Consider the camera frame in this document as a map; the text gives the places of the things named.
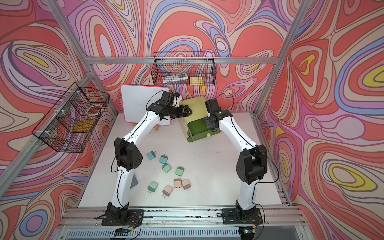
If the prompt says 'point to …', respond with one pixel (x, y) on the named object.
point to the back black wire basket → (184, 68)
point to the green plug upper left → (166, 168)
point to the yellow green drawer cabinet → (198, 104)
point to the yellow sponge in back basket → (196, 81)
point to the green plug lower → (152, 187)
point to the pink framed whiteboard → (136, 99)
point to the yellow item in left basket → (84, 126)
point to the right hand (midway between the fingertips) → (214, 123)
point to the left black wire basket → (68, 127)
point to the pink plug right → (186, 184)
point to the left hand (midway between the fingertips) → (188, 112)
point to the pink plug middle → (177, 183)
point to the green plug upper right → (179, 171)
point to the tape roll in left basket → (93, 109)
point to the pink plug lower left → (167, 190)
